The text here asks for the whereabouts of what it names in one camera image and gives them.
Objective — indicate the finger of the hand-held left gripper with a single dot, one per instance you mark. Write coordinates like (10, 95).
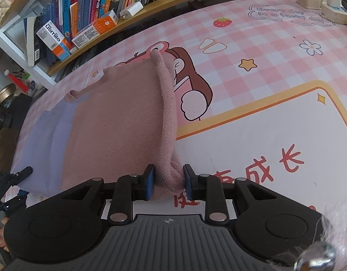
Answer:
(22, 173)

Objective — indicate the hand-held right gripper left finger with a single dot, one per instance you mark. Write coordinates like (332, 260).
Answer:
(150, 183)

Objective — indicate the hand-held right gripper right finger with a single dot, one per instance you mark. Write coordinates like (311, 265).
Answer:
(187, 183)

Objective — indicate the pink and purple sweater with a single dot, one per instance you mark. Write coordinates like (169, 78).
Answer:
(119, 124)

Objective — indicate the dark cloth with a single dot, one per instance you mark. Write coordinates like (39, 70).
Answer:
(9, 124)

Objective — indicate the gold round tin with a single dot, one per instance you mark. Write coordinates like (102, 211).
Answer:
(5, 93)

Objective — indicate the red tassel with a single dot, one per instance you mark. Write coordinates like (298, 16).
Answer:
(18, 81)

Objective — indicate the pink checked cartoon desk mat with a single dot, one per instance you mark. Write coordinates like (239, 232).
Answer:
(275, 62)

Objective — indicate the long orange and white box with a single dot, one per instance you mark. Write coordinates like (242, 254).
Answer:
(94, 28)

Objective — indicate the white charger plug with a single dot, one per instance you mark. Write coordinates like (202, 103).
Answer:
(131, 10)

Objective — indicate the row of colourful books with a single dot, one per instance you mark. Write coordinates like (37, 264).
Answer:
(86, 5)

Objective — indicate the white power strip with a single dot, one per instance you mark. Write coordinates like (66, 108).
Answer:
(337, 15)

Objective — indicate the white shelf frame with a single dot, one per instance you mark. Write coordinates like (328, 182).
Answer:
(9, 42)

